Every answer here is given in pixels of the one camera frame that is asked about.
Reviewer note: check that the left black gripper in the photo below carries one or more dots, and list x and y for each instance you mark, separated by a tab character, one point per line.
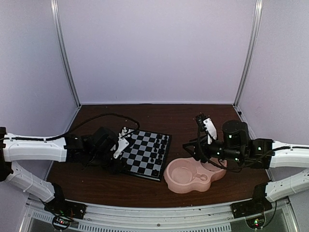
117	167

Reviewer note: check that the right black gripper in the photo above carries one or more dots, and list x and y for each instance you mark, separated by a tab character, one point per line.
201	148

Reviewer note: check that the black and white chessboard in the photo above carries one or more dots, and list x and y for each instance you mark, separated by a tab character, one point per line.
140	151

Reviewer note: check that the black rook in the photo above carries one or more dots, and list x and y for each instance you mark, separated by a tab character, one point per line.
155	173

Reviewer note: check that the black knight chess piece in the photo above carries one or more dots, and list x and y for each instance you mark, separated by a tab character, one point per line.
164	141

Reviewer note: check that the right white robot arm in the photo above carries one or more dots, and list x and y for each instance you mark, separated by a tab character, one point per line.
284	155

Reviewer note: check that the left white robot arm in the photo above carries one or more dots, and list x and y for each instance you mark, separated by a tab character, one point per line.
14	148

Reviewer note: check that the pink double pet bowl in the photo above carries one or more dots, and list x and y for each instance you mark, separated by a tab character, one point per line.
184	175

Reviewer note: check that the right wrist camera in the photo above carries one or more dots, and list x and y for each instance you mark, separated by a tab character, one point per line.
205	125

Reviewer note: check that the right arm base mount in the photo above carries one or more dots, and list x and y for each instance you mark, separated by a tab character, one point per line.
250	207

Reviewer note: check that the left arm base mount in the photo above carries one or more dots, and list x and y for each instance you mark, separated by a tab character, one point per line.
70	210

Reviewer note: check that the front aluminium rail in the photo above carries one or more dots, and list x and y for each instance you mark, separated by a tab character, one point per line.
209	218

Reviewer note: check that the right aluminium frame post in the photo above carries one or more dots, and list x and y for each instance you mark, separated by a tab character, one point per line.
252	43

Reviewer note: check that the aluminium frame post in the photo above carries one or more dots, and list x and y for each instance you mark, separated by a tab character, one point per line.
63	52
252	43

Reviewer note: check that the left aluminium frame post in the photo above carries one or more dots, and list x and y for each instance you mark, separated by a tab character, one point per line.
63	52

